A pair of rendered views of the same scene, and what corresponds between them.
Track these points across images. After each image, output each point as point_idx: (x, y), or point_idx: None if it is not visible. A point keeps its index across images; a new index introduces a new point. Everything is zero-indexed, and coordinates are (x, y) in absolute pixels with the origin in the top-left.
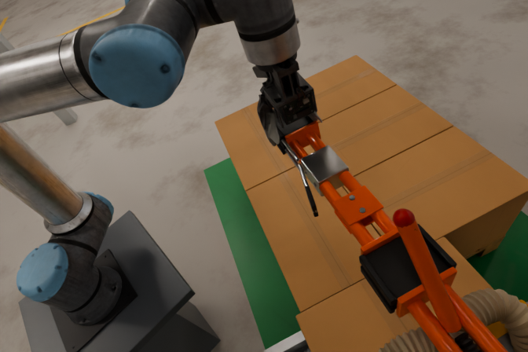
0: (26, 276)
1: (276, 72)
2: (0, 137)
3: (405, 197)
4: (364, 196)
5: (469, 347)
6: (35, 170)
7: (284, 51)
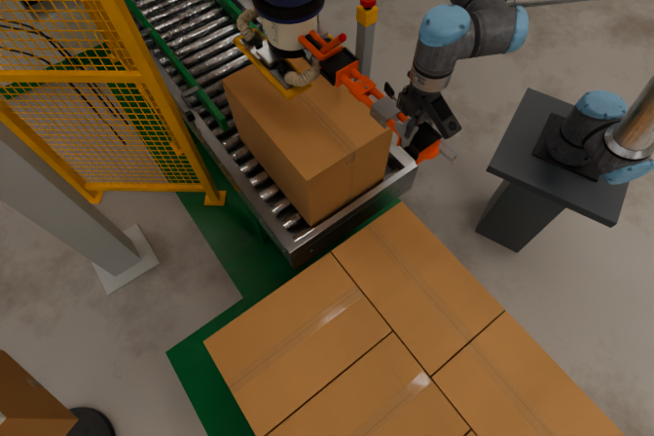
0: (607, 95)
1: None
2: None
3: (322, 315)
4: (359, 89)
5: (318, 44)
6: (645, 95)
7: None
